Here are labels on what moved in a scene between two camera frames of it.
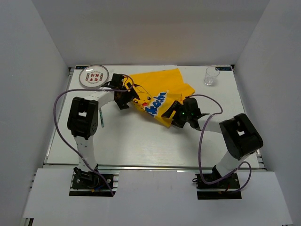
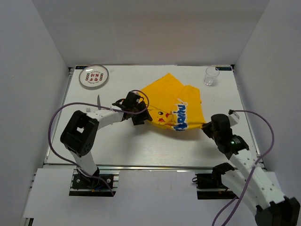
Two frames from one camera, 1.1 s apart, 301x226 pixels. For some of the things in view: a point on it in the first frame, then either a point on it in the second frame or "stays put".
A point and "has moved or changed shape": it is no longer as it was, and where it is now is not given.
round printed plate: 93,76 stays put
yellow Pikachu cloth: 157,91 has moved or changed shape
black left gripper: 130,95 → 143,116
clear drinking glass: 211,74 stays put
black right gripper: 174,107 → 206,127
